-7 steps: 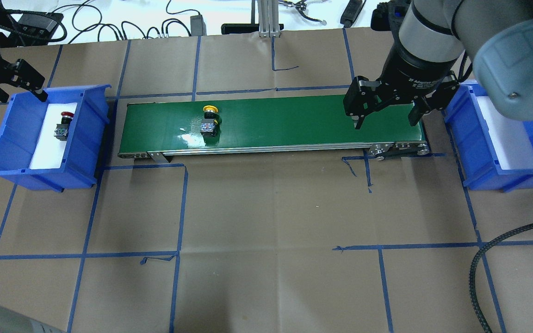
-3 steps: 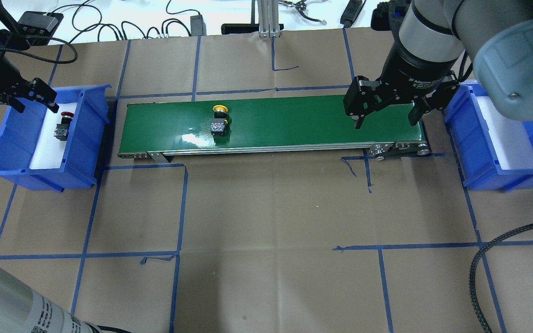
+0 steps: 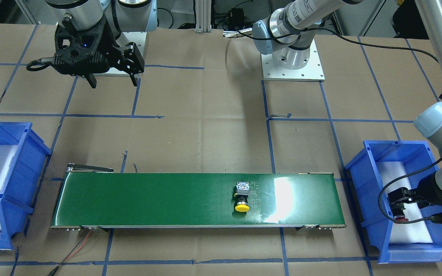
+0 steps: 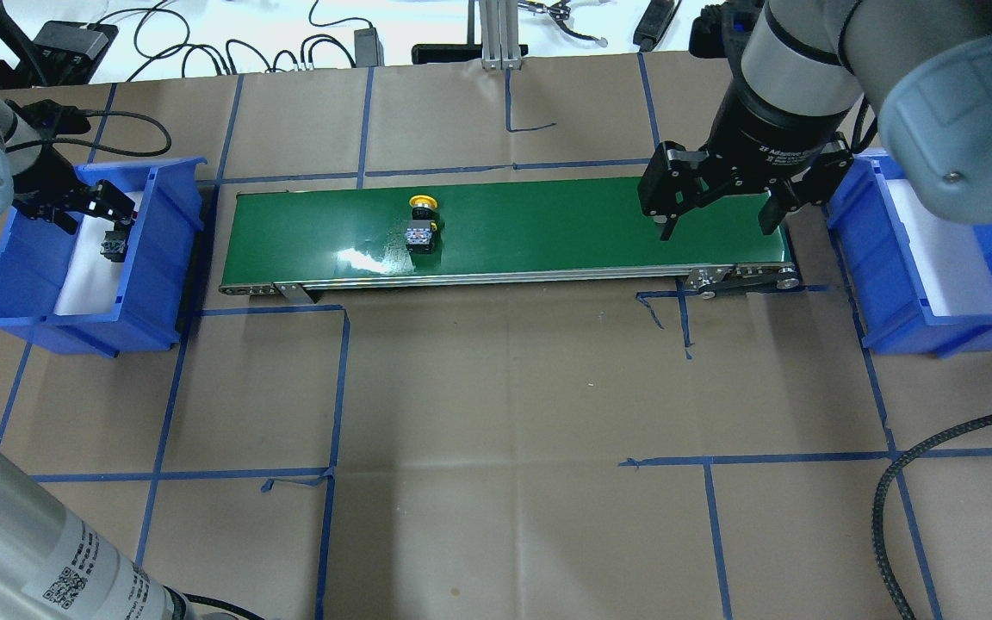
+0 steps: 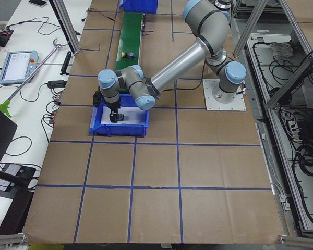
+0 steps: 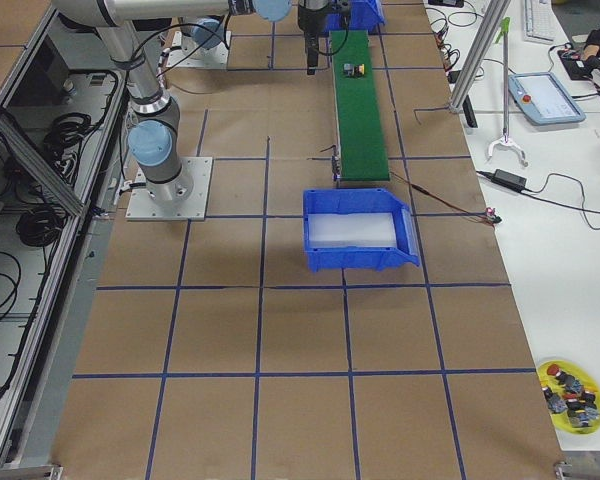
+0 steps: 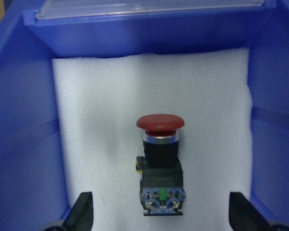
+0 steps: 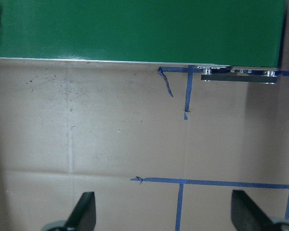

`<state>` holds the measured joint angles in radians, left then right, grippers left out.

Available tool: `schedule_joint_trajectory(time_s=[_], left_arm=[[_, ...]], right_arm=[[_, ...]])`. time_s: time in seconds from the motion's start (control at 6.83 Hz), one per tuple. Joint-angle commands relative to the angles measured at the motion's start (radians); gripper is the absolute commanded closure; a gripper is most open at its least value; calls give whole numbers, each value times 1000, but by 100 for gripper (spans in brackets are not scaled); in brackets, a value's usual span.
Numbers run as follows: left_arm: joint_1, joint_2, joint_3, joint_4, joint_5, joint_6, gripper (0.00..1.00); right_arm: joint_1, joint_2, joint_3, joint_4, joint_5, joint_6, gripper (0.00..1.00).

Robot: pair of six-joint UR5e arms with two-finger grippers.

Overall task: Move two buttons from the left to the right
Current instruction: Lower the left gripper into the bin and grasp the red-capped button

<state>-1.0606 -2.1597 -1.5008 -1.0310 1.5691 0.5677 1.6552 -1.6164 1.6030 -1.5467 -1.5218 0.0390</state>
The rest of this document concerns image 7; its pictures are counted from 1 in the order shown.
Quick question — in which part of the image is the blue left storage bin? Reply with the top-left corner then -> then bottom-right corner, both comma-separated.
0,0 -> 289,231

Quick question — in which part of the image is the red mushroom push button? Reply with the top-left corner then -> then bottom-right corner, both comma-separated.
135,114 -> 186,216

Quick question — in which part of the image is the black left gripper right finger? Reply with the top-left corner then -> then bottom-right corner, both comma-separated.
229,192 -> 271,231

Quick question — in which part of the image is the clear bin label holder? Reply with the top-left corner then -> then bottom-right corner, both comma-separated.
35,0 -> 265,20

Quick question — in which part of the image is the white foam pad left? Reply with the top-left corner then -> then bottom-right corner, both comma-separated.
52,48 -> 252,231

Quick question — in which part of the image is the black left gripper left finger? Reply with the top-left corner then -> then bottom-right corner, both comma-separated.
63,192 -> 93,231

